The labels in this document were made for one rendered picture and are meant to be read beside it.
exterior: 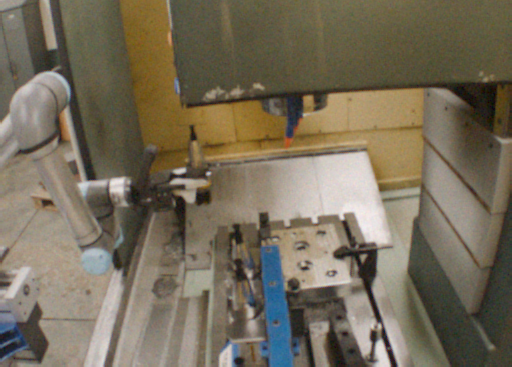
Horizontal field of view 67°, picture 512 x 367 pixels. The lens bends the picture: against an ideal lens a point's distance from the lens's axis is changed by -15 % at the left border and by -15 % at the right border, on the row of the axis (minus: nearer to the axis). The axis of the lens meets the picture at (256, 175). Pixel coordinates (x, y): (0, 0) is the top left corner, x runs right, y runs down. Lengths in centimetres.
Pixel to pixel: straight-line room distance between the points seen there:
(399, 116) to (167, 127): 113
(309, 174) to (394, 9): 152
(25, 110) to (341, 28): 67
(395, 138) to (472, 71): 154
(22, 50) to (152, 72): 363
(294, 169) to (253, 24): 154
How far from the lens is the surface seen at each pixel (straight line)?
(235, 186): 212
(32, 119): 100
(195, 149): 108
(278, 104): 98
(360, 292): 131
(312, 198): 205
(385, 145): 229
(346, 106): 216
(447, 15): 75
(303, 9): 68
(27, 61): 556
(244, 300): 78
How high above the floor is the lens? 178
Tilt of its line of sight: 26 degrees down
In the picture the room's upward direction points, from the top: 6 degrees counter-clockwise
